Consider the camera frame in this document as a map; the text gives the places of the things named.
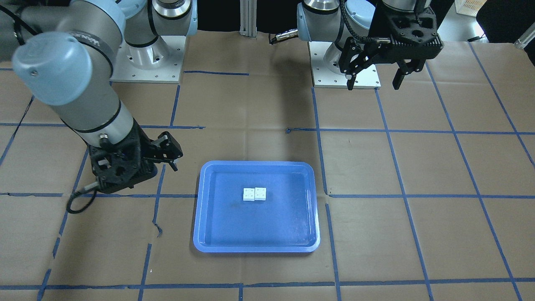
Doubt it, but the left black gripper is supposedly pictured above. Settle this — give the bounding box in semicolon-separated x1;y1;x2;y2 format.
340;6;444;91

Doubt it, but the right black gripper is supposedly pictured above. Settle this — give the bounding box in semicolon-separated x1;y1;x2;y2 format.
88;125;184;193

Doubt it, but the white block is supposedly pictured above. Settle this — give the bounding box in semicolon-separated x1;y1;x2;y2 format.
242;187;255;202
254;187;267;201

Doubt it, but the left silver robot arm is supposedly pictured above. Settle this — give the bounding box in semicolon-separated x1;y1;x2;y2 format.
269;0;444;91

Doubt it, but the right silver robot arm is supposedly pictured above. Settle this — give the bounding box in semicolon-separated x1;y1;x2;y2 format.
1;0;198;193

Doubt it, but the blue plastic tray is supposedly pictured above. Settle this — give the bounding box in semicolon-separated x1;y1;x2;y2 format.
193;161;321;253

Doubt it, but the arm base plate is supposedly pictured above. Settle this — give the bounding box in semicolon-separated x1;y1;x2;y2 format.
308;41;382;89
110;36;187;84

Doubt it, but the aluminium frame post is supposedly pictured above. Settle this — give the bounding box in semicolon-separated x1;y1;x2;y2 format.
239;0;257;40

